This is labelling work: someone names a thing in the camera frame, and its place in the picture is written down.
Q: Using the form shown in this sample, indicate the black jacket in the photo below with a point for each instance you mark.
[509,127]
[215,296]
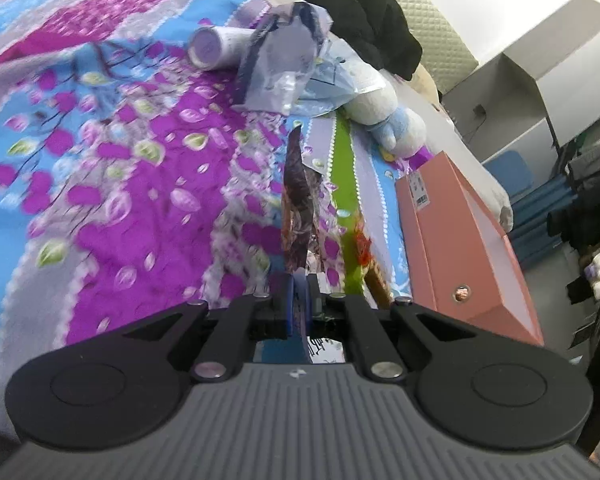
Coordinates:
[375,15]

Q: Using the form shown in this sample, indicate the dark hanging clothes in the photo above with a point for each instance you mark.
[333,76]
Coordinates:
[590,195]

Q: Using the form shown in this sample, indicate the blue panel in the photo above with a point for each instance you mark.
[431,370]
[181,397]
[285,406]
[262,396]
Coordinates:
[510,172]

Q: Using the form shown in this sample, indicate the floral printed bed sheet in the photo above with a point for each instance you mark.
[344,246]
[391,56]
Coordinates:
[130,185]

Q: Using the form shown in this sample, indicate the brown red snack packet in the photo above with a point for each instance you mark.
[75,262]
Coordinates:
[300,200]

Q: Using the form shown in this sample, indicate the white and blue plush toy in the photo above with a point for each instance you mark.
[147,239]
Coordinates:
[375,105]

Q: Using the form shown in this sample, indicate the cream quilted headboard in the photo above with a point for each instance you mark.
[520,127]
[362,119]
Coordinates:
[440,40]

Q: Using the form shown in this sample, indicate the blue pleated curtain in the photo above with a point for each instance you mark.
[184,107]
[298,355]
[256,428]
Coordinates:
[540,220]

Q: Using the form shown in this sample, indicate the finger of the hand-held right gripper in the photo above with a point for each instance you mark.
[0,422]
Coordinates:
[313,300]
[291,310]

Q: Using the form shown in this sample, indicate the clear plastic bag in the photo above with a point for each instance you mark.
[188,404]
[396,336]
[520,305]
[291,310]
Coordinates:
[275,70]

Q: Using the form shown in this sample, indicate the pink cardboard box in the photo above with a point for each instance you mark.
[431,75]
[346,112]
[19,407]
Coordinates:
[455,240]

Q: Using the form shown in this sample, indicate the beige pillow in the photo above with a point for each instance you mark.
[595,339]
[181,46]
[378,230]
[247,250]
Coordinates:
[427,85]

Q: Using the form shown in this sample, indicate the orange red wrapper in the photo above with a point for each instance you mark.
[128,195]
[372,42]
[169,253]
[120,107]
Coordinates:
[363,250]

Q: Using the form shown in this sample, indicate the white and purple cylinder can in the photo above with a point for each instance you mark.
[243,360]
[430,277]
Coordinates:
[215,47]

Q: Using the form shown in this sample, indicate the white wall cabinet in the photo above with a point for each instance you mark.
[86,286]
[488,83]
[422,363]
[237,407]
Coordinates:
[570,30]

